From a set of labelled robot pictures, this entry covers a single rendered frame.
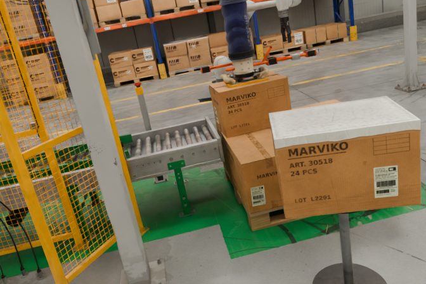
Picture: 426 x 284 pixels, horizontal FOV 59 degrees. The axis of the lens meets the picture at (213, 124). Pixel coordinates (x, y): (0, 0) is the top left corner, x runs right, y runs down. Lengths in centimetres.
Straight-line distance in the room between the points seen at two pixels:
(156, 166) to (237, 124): 75
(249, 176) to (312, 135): 110
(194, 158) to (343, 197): 153
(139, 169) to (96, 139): 93
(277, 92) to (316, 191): 157
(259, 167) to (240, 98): 70
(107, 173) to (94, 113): 36
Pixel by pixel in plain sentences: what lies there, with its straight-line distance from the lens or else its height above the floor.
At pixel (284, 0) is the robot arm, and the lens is 331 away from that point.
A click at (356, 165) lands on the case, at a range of 176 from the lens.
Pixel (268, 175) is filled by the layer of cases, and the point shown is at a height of 41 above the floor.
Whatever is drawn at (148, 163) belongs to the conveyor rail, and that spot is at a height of 53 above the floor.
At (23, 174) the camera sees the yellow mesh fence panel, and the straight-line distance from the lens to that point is 241.
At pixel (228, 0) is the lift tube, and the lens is 313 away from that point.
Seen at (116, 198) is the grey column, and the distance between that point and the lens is 232.
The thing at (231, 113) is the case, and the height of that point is 74.
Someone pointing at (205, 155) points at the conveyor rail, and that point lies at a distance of 305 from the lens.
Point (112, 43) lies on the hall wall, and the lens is 1171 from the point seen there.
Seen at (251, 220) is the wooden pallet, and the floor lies 9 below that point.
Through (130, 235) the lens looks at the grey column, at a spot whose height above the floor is 39.
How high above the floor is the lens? 161
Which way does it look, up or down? 17 degrees down
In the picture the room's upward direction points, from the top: 11 degrees counter-clockwise
